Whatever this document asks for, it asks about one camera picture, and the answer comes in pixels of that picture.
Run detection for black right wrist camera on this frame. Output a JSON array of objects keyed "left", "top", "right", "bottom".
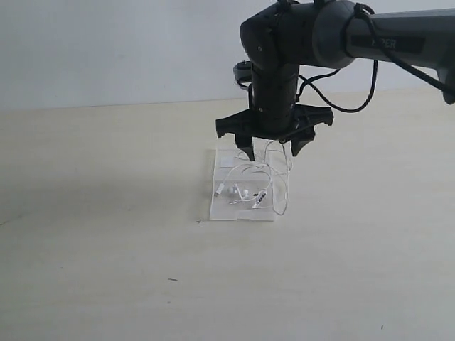
[{"left": 233, "top": 60, "right": 252, "bottom": 91}]

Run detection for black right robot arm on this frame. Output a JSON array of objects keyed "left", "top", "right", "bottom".
[{"left": 215, "top": 1, "right": 454, "bottom": 157}]

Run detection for clear plastic storage case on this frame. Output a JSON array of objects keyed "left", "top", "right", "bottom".
[{"left": 209, "top": 148, "right": 275, "bottom": 222}]

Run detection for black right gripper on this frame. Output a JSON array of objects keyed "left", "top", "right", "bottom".
[{"left": 215, "top": 63, "right": 334, "bottom": 161}]

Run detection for white wired earphones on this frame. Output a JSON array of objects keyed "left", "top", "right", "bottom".
[{"left": 209, "top": 141, "right": 293, "bottom": 222}]

